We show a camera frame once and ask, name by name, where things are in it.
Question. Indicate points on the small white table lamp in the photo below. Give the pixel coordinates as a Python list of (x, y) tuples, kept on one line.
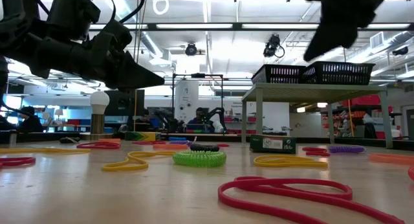
[(59, 113)]

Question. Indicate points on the person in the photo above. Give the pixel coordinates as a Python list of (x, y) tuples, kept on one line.
[(145, 120), (199, 118), (30, 120)]

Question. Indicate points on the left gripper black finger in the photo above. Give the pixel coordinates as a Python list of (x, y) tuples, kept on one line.
[(129, 83), (136, 68)]

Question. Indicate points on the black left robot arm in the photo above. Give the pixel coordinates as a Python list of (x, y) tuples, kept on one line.
[(22, 39)]

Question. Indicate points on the black coil wristband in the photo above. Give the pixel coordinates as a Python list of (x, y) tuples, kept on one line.
[(203, 148)]

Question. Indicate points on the orange coil wristband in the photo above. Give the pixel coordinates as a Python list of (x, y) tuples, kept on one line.
[(109, 140)]

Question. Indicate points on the background black robot arm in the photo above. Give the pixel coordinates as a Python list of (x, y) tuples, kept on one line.
[(166, 120), (217, 118)]

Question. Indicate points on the rolling rack of parts bins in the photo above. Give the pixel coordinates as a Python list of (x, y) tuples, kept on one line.
[(362, 100)]

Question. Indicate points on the orange rubber band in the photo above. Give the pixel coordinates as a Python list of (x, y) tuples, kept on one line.
[(391, 158), (169, 147)]

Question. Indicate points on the blue coil wristband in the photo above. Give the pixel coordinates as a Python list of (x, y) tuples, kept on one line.
[(177, 138)]

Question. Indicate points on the black plastic mesh basket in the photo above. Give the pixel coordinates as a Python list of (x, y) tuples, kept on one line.
[(278, 74), (338, 73)]

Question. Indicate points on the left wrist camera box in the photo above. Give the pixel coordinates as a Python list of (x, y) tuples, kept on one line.
[(71, 13)]

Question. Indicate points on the black background monitor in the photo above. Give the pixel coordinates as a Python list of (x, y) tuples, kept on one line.
[(123, 102)]

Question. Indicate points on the black overhead camera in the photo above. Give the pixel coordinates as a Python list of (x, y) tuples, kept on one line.
[(191, 49)]

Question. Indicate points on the sage green metal riser shelf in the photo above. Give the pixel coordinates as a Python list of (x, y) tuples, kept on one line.
[(310, 91)]

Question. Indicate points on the yellow blue Crayola crayon box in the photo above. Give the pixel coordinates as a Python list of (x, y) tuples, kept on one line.
[(273, 144)]

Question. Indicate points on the green coil wristband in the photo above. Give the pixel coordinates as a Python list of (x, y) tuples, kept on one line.
[(199, 159)]

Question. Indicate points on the small silver cylinder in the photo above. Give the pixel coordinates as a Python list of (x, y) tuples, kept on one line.
[(13, 138)]

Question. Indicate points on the white bulb desk lamp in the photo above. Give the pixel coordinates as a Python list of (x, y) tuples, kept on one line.
[(98, 102)]

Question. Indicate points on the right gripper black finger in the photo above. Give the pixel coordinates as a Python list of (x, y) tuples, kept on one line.
[(325, 33), (341, 38)]

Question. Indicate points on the yellow rubber band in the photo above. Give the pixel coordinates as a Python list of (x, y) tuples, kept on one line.
[(106, 168), (42, 150), (291, 165)]

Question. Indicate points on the small black object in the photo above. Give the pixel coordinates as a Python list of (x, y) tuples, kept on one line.
[(69, 140)]

